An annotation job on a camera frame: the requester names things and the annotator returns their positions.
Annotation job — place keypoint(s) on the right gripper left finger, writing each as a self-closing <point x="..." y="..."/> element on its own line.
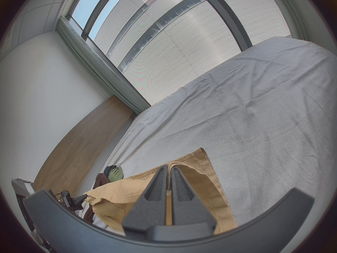
<point x="143" y="212"/>

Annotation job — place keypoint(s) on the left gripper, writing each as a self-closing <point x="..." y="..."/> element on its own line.
<point x="69" y="200"/>

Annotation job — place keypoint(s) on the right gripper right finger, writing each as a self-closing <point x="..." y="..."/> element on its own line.
<point x="191" y="212"/>

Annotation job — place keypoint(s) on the tan shorts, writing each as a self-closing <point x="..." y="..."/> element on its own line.
<point x="200" y="183"/>

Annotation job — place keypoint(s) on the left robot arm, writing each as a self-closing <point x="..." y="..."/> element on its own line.
<point x="23" y="187"/>

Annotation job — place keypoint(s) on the brown garment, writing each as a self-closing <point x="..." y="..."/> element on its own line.
<point x="101" y="179"/>

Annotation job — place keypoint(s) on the green garment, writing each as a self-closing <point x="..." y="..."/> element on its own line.
<point x="115" y="175"/>

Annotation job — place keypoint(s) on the black garment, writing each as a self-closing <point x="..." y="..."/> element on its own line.
<point x="109" y="169"/>

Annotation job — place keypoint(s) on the bed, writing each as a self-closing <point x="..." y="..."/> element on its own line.
<point x="250" y="109"/>

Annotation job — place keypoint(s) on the blue-green curtain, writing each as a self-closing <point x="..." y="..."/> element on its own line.
<point x="297" y="6"/>
<point x="105" y="67"/>

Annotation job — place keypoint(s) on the window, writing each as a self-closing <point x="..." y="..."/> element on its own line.
<point x="171" y="35"/>

